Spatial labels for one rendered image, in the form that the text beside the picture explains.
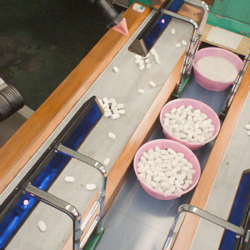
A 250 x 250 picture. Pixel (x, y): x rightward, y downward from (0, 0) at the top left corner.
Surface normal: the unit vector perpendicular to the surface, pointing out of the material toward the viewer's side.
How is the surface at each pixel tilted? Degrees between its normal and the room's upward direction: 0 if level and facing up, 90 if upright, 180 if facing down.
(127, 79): 0
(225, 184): 0
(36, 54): 0
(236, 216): 58
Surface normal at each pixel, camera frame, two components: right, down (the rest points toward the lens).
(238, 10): -0.43, 0.65
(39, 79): 0.11, -0.65
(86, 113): 0.82, -0.02
